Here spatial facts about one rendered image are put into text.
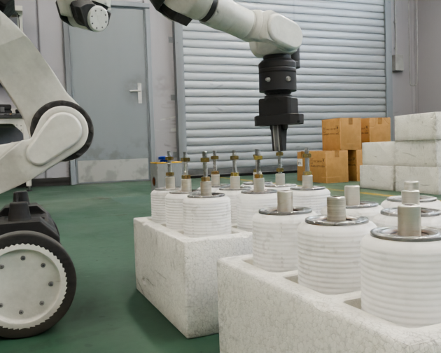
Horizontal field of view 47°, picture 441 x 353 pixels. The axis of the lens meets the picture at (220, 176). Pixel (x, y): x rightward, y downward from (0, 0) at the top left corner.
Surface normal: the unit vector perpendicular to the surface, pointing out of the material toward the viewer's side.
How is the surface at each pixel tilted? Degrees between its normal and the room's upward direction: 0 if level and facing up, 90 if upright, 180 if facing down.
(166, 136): 90
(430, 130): 90
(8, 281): 90
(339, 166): 90
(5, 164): 106
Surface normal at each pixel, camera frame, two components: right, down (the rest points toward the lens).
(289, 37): 0.62, 0.02
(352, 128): 0.38, 0.04
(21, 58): 0.50, 0.41
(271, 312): -0.91, 0.05
